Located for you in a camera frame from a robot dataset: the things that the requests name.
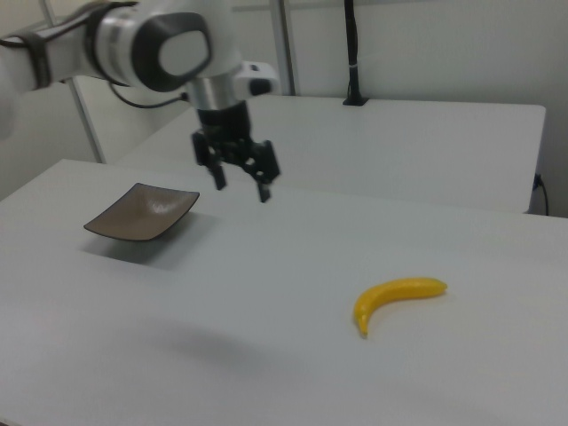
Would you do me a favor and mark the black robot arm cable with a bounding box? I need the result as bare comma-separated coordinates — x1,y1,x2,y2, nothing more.
107,81,190,110

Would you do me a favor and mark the grey metal frame post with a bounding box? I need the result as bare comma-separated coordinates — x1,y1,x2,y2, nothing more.
269,0,297,97

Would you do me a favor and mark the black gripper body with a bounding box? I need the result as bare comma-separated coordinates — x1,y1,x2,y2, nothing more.
196,100,264,173

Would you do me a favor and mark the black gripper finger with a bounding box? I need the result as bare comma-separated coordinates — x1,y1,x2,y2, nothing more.
241,139,282,204
191,130,229,192

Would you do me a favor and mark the yellow banana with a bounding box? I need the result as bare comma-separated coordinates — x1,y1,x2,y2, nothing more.
352,276,449,341

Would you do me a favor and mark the black cable at table edge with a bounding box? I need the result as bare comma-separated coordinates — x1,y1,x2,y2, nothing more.
533,172,550,217

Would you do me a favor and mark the brown square ceramic plate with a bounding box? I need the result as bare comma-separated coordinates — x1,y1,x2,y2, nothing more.
82,182,201,243

